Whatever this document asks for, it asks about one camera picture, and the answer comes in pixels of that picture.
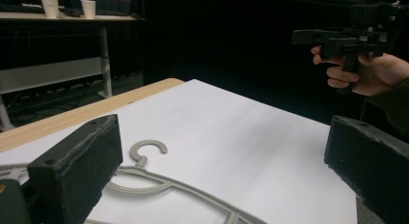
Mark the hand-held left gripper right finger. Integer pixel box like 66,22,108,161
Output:
323,115,409,224

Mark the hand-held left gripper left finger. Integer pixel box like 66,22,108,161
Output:
27,113,124,224

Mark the grey plastic clothes hanger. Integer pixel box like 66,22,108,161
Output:
0,139,268,224

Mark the white-legged office desk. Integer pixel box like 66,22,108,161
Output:
0,11,146,132

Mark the black computer mouse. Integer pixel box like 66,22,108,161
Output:
59,6,83,18

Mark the white paper cup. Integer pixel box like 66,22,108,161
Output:
80,0,97,20
39,0,60,19

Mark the black keyboard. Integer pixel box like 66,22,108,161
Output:
0,3,44,14

